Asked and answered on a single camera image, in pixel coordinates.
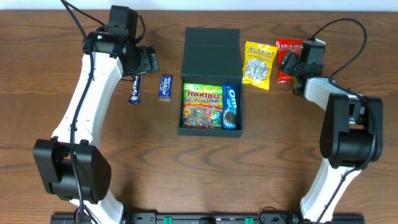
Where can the Haribo gummy candy bag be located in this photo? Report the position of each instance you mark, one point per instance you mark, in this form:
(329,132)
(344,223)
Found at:
(202,106)

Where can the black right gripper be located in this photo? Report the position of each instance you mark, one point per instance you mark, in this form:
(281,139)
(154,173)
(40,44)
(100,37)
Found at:
(288,62)

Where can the Dairy Milk chocolate bar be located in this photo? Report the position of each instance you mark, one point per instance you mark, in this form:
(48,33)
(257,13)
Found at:
(135,96)

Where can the red snack bag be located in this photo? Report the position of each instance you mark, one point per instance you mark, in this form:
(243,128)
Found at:
(284,46)

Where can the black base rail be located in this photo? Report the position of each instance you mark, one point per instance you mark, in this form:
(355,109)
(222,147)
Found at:
(266,217)

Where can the yellow snack bag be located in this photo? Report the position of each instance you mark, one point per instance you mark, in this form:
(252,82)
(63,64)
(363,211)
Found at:
(258,63)

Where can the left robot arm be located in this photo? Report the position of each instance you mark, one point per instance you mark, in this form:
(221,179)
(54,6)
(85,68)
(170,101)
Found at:
(70,163)

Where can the blue Eclipse mint box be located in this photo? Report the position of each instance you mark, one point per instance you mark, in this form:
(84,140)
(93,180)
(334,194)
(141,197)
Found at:
(165,87)

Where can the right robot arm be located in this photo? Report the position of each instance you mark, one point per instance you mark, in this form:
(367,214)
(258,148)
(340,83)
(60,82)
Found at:
(350,139)

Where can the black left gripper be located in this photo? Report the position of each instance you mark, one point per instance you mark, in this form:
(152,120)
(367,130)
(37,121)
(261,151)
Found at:
(147,61)

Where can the dark green open box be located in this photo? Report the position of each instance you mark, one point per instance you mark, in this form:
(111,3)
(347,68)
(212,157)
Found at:
(212,57)

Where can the blue Oreo cookie pack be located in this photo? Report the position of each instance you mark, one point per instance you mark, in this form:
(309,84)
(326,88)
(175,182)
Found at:
(230,106)

